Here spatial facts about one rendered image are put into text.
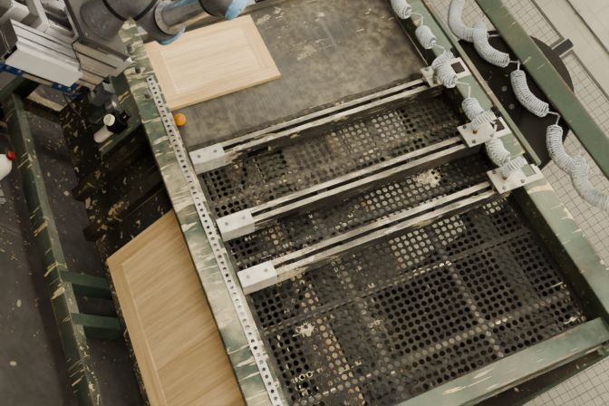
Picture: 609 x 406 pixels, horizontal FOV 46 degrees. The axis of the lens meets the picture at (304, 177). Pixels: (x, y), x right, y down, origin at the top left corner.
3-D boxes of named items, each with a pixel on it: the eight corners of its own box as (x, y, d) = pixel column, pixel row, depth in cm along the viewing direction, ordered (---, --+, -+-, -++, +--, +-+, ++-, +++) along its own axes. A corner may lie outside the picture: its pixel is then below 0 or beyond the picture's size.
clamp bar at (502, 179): (236, 275, 256) (232, 246, 235) (521, 170, 282) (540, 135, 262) (246, 300, 251) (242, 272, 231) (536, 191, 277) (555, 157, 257)
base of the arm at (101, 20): (89, 32, 239) (109, 13, 236) (73, -2, 244) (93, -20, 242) (120, 46, 252) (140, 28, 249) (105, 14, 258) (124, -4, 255)
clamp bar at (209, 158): (188, 159, 281) (181, 122, 261) (455, 72, 308) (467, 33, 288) (197, 178, 277) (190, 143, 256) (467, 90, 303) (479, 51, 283)
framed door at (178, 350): (110, 260, 312) (106, 259, 310) (202, 188, 295) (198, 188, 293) (172, 463, 269) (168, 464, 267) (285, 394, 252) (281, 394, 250)
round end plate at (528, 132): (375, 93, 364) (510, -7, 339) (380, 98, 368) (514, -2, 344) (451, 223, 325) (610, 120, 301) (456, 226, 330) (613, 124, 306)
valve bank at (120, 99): (46, 55, 305) (85, 20, 297) (72, 68, 316) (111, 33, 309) (74, 146, 281) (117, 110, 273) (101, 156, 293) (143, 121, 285)
